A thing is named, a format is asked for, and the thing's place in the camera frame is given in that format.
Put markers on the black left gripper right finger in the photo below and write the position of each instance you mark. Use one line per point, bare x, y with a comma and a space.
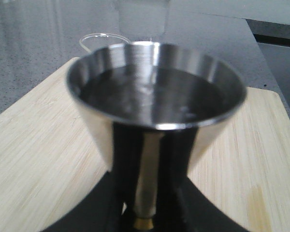
198, 214

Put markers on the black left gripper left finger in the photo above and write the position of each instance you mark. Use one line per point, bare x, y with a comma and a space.
99, 211

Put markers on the steel double jigger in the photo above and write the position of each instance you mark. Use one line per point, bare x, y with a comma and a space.
152, 110

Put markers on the clear glass beaker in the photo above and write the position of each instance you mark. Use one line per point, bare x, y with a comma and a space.
94, 41

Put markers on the light wooden cutting board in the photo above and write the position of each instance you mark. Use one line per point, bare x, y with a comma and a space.
49, 163

